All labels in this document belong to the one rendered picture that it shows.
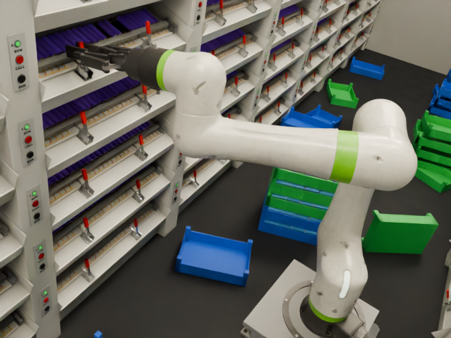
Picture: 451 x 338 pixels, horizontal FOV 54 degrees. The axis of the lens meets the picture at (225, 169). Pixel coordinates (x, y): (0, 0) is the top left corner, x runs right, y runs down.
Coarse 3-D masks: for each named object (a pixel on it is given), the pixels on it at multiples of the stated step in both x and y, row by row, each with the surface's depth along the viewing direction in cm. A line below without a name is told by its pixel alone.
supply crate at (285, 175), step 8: (280, 168) 192; (272, 176) 195; (280, 176) 194; (288, 176) 193; (296, 176) 192; (304, 176) 192; (312, 176) 191; (304, 184) 194; (312, 184) 193; (320, 184) 192; (328, 184) 191; (336, 184) 191
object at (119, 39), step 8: (152, 24) 140; (160, 24) 142; (128, 32) 131; (136, 32) 133; (144, 32) 136; (152, 32) 139; (104, 40) 123; (112, 40) 125; (120, 40) 127; (128, 40) 131; (56, 56) 110; (64, 56) 111; (40, 64) 106; (48, 64) 108; (56, 64) 110
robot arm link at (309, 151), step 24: (192, 120) 95; (216, 120) 97; (240, 120) 99; (192, 144) 97; (216, 144) 96; (240, 144) 96; (264, 144) 96; (288, 144) 95; (312, 144) 94; (336, 144) 93; (288, 168) 98; (312, 168) 95
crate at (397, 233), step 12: (384, 216) 206; (396, 216) 207; (408, 216) 209; (420, 216) 210; (432, 216) 212; (372, 228) 208; (384, 228) 205; (396, 228) 206; (408, 228) 207; (420, 228) 208; (432, 228) 209; (372, 240) 209; (384, 240) 210; (396, 240) 211; (408, 240) 212; (420, 240) 213; (384, 252) 215; (396, 252) 216; (408, 252) 217; (420, 252) 218
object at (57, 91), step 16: (160, 16) 148; (176, 16) 145; (160, 32) 144; (176, 32) 147; (192, 32) 145; (112, 48) 127; (176, 48) 143; (64, 64) 113; (48, 80) 107; (64, 80) 110; (80, 80) 112; (96, 80) 116; (112, 80) 123; (48, 96) 104; (64, 96) 108; (80, 96) 115
